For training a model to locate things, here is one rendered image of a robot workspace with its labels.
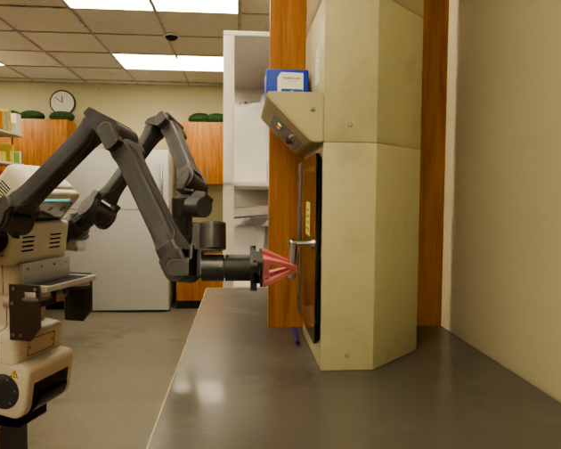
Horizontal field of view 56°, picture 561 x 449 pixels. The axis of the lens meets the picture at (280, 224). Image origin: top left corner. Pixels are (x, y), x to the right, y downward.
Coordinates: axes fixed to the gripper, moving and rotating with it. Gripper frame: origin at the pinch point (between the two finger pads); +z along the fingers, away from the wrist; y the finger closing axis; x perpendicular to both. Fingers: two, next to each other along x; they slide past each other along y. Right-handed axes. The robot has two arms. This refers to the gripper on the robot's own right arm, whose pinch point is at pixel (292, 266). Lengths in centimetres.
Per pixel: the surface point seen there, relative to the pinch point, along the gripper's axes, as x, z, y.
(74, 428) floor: 162, -105, 142
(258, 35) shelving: -46, -4, 128
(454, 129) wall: -23, 49, 41
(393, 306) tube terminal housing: 8.1, 22.1, -3.6
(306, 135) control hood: -28.3, 2.3, 1.8
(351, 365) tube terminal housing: 16.9, 11.7, -12.3
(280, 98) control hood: -35.4, -3.0, 3.6
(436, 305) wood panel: 23, 44, 25
